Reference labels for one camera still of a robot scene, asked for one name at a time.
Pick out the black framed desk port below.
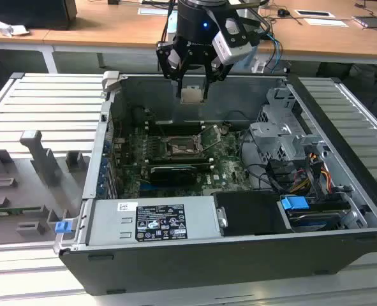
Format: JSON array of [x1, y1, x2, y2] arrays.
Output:
[[295, 9, 336, 18]]

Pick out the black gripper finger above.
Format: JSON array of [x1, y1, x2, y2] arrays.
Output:
[[156, 40, 189, 98], [202, 58, 233, 100]]

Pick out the grey case handle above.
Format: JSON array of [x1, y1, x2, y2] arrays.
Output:
[[101, 70, 122, 93]]

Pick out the crumpled white paper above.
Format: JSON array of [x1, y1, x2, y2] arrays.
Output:
[[0, 17, 29, 38]]

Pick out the grey laptop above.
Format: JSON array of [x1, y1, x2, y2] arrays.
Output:
[[352, 14, 377, 30]]

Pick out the yellow red power wires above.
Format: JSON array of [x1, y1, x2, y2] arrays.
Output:
[[306, 152, 334, 195]]

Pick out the white paper sheet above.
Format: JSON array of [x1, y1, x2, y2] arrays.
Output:
[[138, 6, 176, 16], [304, 17, 351, 28]]

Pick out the metal socket cover frame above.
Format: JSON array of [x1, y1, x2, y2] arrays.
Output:
[[198, 126, 223, 152]]

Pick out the long wooden office desk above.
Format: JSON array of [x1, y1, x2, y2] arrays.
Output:
[[43, 0, 377, 76]]

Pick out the black monitor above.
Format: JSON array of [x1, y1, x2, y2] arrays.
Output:
[[0, 0, 78, 31]]

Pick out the hard disk in blue carrier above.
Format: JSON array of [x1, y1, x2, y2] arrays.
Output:
[[279, 196, 344, 233]]

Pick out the green RAM stick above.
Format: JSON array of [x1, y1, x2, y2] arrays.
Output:
[[0, 206, 44, 215]]

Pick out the grey parts rack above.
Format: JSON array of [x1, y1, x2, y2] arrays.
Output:
[[0, 129, 92, 246]]

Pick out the green motherboard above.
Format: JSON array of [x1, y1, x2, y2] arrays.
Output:
[[111, 122, 256, 198]]

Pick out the grey metal drive cage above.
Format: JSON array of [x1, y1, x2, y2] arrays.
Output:
[[248, 87, 329, 166]]

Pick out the black grey PC case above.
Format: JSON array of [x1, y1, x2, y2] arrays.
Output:
[[57, 71, 377, 296]]

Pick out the blue cable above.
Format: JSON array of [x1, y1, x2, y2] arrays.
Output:
[[264, 30, 284, 73]]

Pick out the silver square CPU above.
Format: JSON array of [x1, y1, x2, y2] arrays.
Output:
[[181, 85, 205, 103]]

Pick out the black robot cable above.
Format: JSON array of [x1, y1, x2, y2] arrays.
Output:
[[159, 9, 178, 45]]

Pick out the short wooden office desk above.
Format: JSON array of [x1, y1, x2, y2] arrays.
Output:
[[0, 27, 58, 74]]

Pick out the black RAM slot bank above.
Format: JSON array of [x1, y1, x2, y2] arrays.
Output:
[[148, 120, 207, 133], [147, 155, 214, 167]]

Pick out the black wire bundle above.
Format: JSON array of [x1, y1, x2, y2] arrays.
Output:
[[239, 129, 293, 194]]

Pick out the black camera mounting bracket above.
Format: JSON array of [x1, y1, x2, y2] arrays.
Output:
[[205, 0, 261, 48]]

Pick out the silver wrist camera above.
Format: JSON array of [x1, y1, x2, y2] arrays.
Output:
[[212, 18, 256, 65]]

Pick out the grey power supply unit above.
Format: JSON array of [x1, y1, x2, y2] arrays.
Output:
[[87, 196, 226, 246]]

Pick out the black graphics card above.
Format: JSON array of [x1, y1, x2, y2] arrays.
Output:
[[149, 164, 197, 186]]

